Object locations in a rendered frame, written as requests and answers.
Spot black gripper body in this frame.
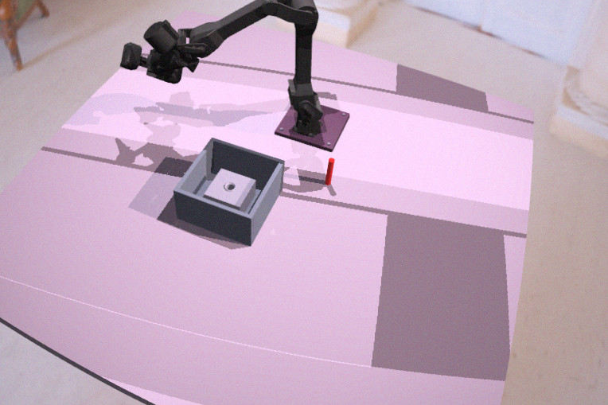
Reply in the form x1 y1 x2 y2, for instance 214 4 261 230
121 42 182 84

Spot dark red peg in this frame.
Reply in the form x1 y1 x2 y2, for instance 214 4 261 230
325 158 335 185

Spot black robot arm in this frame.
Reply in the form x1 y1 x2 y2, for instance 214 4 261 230
143 0 323 137

